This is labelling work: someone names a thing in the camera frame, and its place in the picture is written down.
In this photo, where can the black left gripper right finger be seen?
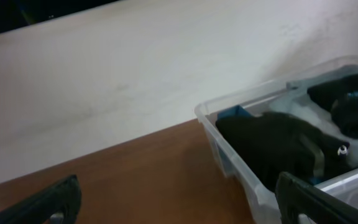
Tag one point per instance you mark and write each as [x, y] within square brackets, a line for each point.
[296, 197]

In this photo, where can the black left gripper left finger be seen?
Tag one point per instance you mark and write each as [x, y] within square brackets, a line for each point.
[59, 202]

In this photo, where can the teal blue garment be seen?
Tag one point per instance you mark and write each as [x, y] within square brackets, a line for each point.
[233, 111]

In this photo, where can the light blue jeans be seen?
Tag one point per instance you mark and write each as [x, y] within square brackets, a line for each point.
[297, 102]

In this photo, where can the dark navy garment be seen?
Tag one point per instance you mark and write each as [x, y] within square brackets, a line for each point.
[340, 98]

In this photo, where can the clear plastic storage bin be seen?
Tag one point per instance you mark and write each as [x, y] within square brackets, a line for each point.
[256, 99]

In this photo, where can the black garment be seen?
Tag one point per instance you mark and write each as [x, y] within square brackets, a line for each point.
[278, 142]

